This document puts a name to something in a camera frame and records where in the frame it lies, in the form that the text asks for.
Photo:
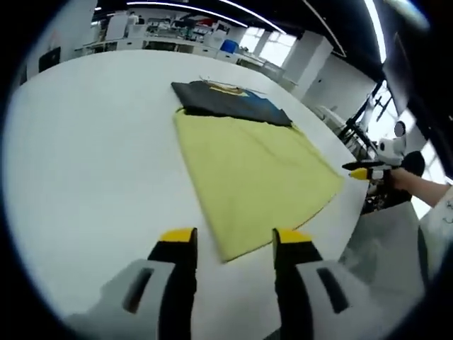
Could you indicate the black metal stand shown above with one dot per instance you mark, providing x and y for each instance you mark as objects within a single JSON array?
[{"x": 357, "y": 132}]

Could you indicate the blue storage bin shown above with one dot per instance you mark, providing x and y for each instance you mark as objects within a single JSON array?
[{"x": 229, "y": 46}]

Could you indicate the person's right hand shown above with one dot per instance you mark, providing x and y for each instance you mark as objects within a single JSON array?
[{"x": 401, "y": 180}]

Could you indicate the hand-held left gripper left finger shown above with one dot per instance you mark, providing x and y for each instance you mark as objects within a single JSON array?
[{"x": 177, "y": 283}]

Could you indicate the long ceiling light strip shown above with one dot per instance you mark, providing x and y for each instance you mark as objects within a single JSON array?
[{"x": 376, "y": 32}]

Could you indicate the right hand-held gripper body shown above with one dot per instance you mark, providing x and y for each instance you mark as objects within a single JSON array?
[{"x": 391, "y": 148}]

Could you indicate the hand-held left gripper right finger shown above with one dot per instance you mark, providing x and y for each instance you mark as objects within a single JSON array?
[{"x": 290, "y": 283}]

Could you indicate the person's white coat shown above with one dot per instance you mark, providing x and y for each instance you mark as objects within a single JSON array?
[{"x": 439, "y": 233}]

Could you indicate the yellow and blue garment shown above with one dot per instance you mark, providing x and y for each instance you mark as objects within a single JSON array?
[{"x": 247, "y": 170}]

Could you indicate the white square column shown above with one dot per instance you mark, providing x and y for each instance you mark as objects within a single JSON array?
[
  {"x": 308, "y": 60},
  {"x": 53, "y": 32}
]

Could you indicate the black square case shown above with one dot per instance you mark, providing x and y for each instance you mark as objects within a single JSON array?
[{"x": 49, "y": 59}]

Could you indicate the white workbench row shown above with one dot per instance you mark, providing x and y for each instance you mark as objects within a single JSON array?
[{"x": 159, "y": 39}]

